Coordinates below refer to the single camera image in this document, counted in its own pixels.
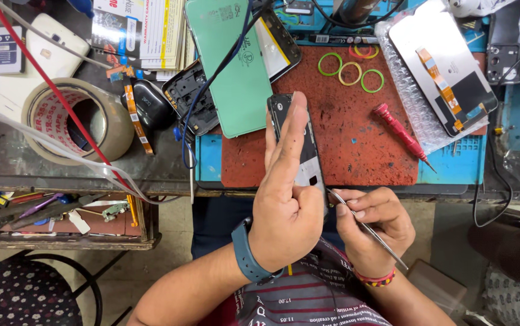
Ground person's right hand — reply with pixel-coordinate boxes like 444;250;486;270
330;187;417;280

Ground person's left hand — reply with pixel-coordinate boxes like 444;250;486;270
247;92;329;274

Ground metal tweezers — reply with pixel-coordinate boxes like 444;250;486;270
327;188;409;272

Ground black phone frame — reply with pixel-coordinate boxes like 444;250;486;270
161;59;220;137
267;93;329;219

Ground striped printed shirt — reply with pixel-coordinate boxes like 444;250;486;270
197;235;393;326

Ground cardboard box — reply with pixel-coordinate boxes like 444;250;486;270
404;258;470;314

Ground red work mat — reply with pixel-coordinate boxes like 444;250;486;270
220;45;419;187

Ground blue repair mat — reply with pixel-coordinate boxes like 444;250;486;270
195;0;490;191

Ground red screwdriver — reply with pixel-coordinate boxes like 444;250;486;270
373;103;437;174

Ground bubble wrap sheet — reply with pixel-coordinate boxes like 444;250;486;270
374;8;490;155

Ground patterned cloth bag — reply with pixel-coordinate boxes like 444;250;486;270
467;221;520;326

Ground green phone back cover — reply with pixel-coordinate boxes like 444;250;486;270
184;0;274;139

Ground green rubber band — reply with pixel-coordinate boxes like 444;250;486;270
360;68;385;94
317;52;343;77

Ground yellow rubber band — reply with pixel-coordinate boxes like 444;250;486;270
338;61;363;87

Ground open black phone with battery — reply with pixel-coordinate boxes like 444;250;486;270
255;8;303;84

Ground black earbuds case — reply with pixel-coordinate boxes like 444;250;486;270
120;79;176;133

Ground red and yellow rubber bands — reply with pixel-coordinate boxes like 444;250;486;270
348;43;380;60

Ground replacement phone display panel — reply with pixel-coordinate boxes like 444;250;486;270
388;0;499;138

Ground clear packing tape roll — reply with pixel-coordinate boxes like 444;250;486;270
21;77;135;166

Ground wooden drawer with tools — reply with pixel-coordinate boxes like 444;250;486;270
0;187;162;251

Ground stack of printed cards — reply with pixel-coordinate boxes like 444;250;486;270
90;0;198;82

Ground floral cushioned stool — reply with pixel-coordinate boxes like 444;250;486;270
0;250;133;326

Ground white phone back cover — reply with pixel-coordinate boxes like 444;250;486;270
0;12;91;124

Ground blue wristwatch strap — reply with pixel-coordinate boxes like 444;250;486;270
231;217;286;285

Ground red beaded bracelet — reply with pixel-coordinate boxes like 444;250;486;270
354;267;397;289

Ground thin black cable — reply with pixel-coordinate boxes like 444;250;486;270
472;135;514;228

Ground blue cable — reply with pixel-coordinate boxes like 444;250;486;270
172;0;257;170

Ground orange flex cable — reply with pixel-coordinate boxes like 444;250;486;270
106;65;155;156

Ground thick black cable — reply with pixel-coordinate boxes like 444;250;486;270
309;0;406;30

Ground translucent white cable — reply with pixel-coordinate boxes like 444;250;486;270
0;99;185;205

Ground red cable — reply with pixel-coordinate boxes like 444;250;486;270
0;0;135;192

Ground grey cable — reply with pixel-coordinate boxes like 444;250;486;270
0;0;112;70

